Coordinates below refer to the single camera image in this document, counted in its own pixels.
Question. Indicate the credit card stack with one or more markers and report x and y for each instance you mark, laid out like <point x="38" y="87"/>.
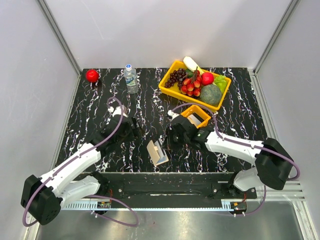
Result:
<point x="195" y="119"/>

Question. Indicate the green leafy vegetable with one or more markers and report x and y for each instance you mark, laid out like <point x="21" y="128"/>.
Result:
<point x="221" y="82"/>

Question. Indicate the clear plastic water bottle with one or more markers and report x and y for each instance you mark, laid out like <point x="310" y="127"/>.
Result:
<point x="130" y="76"/>

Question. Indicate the beige leather card holder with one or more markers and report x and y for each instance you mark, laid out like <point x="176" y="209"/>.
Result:
<point x="157" y="154"/>

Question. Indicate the red apple on table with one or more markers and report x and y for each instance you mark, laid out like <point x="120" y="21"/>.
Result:
<point x="92" y="76"/>

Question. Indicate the white radish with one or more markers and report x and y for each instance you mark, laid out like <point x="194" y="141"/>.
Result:
<point x="190" y="63"/>

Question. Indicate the green netted melon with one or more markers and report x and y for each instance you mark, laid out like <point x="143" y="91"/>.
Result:
<point x="210" y="94"/>

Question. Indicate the aluminium frame rail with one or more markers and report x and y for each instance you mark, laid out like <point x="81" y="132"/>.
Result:
<point x="59" y="35"/>

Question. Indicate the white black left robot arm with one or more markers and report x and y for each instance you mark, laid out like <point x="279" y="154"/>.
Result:
<point x="43" y="197"/>

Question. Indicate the purple grape bunch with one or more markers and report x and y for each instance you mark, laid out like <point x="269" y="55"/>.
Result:
<point x="177" y="76"/>

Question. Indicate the red cherry bunch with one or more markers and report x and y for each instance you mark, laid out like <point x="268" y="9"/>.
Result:
<point x="191" y="86"/>

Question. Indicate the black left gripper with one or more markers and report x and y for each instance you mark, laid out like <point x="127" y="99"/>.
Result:
<point x="136" y="132"/>

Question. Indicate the red apple in tray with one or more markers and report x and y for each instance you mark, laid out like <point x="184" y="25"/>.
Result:
<point x="207" y="78"/>

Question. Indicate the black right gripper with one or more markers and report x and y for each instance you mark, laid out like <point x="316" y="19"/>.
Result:
<point x="169" y="131"/>

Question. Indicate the large yellow fruit tray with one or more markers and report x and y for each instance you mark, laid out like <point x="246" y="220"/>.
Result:
<point x="175" y="92"/>

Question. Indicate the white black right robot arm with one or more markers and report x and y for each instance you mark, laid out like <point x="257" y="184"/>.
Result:
<point x="271" y="164"/>

